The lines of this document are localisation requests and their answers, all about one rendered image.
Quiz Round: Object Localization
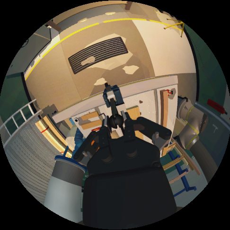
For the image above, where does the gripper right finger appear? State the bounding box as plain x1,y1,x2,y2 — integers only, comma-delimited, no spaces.
120,110,173,143

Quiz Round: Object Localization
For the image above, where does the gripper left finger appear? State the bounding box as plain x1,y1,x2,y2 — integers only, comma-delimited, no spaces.
72,115,112,162

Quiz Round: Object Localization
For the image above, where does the brown wooden batten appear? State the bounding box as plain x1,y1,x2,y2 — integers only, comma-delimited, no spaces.
159,89,169,128

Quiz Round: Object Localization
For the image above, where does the black ball-knob fence lever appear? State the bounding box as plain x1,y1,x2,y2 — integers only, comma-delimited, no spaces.
109,98,125,134

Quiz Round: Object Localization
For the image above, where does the light pine board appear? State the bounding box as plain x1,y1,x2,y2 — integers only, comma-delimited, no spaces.
126,105,145,141

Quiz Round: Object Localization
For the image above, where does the dark blue fence lock block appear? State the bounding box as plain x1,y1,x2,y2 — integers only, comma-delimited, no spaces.
102,83,125,108

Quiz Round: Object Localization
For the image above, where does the tan wooden push block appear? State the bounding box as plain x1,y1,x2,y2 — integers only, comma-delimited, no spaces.
79,111,103,130

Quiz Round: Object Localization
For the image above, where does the stacked tan lumber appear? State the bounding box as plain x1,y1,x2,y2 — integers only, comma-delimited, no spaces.
35,115,75,159

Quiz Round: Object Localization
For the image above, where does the blue lumber rack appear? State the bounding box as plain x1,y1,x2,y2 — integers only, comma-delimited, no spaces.
161,139,202,195

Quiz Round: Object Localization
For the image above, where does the grey drum with blue rim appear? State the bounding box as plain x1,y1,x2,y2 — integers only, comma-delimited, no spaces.
44,155,88,224

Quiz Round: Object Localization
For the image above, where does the red hand tool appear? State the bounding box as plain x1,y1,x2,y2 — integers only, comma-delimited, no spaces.
207,98,228,115

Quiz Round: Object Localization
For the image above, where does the grey roller conveyor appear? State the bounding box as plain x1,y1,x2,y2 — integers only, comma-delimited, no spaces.
4,116,60,204

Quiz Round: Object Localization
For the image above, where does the black ribbed floor mat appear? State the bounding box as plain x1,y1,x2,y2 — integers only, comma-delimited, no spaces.
68,36,129,75

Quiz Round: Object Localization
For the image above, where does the white ladder rack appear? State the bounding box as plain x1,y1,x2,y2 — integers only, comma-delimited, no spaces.
0,98,42,147

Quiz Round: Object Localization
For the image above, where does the yellow sawhorse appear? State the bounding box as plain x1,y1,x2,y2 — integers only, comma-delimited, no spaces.
163,17,185,38

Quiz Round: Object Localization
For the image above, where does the grey bracket with peg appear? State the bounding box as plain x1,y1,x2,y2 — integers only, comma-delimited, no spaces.
151,132,172,150

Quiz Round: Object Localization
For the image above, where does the blue ribbed hose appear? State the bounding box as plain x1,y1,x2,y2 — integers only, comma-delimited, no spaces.
74,128,87,150

